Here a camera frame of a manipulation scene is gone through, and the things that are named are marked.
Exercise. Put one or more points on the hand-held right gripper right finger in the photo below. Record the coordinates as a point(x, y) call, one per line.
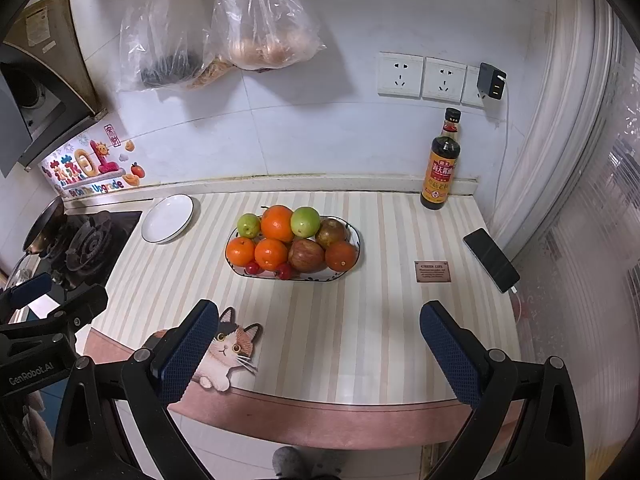
point(447, 355)

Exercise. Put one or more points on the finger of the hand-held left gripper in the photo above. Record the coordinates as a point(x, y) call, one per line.
point(82, 307)
point(30, 290)

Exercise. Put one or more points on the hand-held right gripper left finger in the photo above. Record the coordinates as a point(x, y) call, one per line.
point(187, 355)

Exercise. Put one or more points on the red cherry tomato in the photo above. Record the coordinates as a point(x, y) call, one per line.
point(284, 271)
point(253, 268)

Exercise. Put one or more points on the green apple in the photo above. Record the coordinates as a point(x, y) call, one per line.
point(305, 221)
point(248, 226)

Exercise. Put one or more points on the dark orange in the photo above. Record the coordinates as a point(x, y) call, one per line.
point(341, 256)

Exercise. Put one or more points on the animal print oval plate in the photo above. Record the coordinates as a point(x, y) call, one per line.
point(317, 275)

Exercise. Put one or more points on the red apple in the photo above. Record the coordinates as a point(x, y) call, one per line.
point(306, 256)

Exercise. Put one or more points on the gas stove burner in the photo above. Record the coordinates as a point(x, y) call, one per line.
point(85, 245)

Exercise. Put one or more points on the black frying pan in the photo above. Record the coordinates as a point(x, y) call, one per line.
point(45, 220)

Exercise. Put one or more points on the brown label card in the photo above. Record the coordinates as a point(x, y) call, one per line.
point(433, 271)

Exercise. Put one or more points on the striped cat print table mat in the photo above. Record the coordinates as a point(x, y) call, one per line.
point(350, 335)

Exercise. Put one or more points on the black smartphone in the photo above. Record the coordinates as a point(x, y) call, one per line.
point(492, 260)

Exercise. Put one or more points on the white round plate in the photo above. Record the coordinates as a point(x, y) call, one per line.
point(167, 217)

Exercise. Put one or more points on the grey slipper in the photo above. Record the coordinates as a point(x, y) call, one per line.
point(289, 465)

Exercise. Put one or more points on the large orange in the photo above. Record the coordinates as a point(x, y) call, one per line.
point(277, 224)

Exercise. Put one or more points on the brown pear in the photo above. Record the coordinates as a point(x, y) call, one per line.
point(331, 232)

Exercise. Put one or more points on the white framed glass window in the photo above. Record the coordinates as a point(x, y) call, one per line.
point(600, 260)

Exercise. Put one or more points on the dark sauce bottle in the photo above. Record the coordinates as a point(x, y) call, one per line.
point(440, 170)

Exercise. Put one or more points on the range hood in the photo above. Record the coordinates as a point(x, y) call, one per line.
point(30, 85)

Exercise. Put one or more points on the clear plastic bag tan contents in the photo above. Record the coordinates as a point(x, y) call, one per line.
point(212, 72)

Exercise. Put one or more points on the clear plastic bag dark contents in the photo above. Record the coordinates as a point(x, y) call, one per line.
point(160, 45)

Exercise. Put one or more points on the grey plug-in charger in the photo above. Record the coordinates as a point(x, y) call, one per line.
point(490, 80)

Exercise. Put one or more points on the clear plastic bag with onions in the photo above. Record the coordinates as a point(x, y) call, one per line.
point(265, 25)

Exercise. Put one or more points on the colourful wall sticker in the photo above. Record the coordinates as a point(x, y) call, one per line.
point(85, 170)

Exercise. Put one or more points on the white wall socket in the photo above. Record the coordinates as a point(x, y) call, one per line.
point(400, 74)
point(469, 91)
point(444, 79)

